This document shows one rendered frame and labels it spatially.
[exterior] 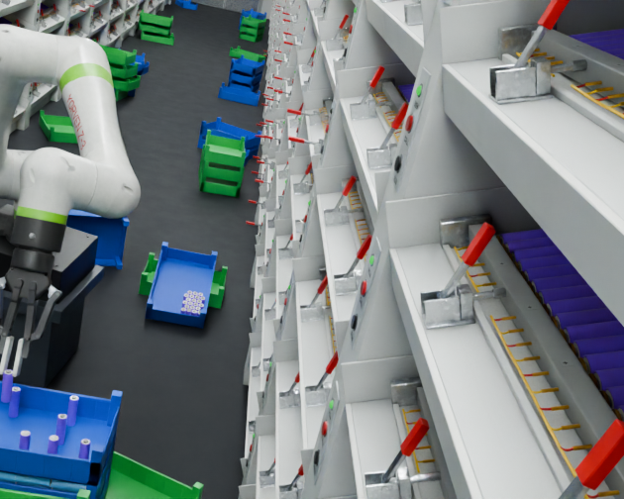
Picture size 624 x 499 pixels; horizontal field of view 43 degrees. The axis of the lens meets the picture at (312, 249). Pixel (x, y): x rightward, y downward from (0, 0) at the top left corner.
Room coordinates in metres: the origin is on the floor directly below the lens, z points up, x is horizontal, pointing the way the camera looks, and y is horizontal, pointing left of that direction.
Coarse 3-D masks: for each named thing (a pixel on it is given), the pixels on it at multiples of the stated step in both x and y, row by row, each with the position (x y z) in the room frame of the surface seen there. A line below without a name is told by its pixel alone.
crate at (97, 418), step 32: (0, 384) 1.34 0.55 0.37; (0, 416) 1.30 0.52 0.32; (32, 416) 1.33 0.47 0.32; (96, 416) 1.37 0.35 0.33; (0, 448) 1.16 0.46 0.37; (32, 448) 1.24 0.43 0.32; (64, 448) 1.26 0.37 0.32; (96, 448) 1.19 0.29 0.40; (64, 480) 1.17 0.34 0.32; (96, 480) 1.18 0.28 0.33
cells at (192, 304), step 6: (186, 294) 2.47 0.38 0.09; (192, 294) 2.48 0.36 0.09; (198, 294) 2.48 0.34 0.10; (186, 300) 2.44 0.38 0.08; (192, 300) 2.45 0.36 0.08; (198, 300) 2.46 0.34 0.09; (204, 300) 2.47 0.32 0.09; (186, 306) 2.42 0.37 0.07; (192, 306) 2.43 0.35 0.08; (198, 306) 2.43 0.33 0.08; (180, 312) 2.41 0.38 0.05; (186, 312) 2.40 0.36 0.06; (192, 312) 2.40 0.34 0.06; (198, 312) 2.41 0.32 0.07
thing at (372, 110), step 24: (360, 72) 1.45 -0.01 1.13; (384, 72) 1.46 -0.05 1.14; (408, 72) 1.46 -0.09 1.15; (360, 96) 1.45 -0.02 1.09; (384, 96) 1.40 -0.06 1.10; (408, 96) 1.33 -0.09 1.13; (360, 120) 1.28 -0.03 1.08; (384, 120) 1.26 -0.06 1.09; (360, 144) 1.14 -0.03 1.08; (384, 144) 1.02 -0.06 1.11; (360, 168) 1.08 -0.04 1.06; (384, 168) 1.01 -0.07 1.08
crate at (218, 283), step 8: (152, 256) 2.74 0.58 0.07; (152, 264) 2.74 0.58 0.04; (144, 272) 2.58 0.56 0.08; (152, 272) 2.75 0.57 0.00; (216, 272) 2.79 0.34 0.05; (224, 272) 2.78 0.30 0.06; (144, 280) 2.56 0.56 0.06; (152, 280) 2.68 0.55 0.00; (216, 280) 2.79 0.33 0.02; (224, 280) 2.73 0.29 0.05; (144, 288) 2.57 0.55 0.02; (216, 288) 2.75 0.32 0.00; (224, 288) 2.61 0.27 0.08; (216, 296) 2.60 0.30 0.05; (208, 304) 2.60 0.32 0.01; (216, 304) 2.60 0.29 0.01
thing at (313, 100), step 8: (304, 96) 2.14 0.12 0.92; (312, 96) 2.14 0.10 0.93; (320, 96) 2.14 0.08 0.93; (328, 96) 2.15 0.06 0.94; (304, 104) 2.14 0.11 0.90; (312, 104) 2.14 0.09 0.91; (320, 104) 2.15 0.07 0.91; (312, 112) 2.11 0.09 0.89; (312, 128) 1.94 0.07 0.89; (320, 128) 1.94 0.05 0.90; (312, 136) 1.87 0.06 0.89; (320, 136) 1.86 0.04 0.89; (312, 152) 1.73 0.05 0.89; (312, 160) 1.54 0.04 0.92
